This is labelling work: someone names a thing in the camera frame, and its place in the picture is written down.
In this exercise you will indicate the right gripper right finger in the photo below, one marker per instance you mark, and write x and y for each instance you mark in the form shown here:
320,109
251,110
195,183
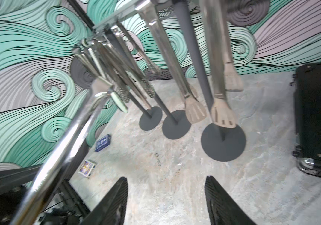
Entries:
222,209

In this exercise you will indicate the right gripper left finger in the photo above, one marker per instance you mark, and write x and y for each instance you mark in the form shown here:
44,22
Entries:
111,210

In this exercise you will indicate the dark utensil rack stand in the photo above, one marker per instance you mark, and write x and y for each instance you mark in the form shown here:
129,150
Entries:
220,144
176,124
146,124

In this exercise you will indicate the black metal tongs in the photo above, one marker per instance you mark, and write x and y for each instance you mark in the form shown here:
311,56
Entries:
77,52

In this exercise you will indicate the clear metal tongs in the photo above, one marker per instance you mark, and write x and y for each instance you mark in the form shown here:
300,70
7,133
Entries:
151,65

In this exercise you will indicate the small card box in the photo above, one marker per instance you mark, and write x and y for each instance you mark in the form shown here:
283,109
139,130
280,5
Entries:
86,168

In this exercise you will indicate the blue card box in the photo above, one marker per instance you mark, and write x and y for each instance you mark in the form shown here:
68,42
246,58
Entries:
103,143

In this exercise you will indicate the black tray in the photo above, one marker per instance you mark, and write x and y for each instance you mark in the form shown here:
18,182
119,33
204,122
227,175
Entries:
307,116

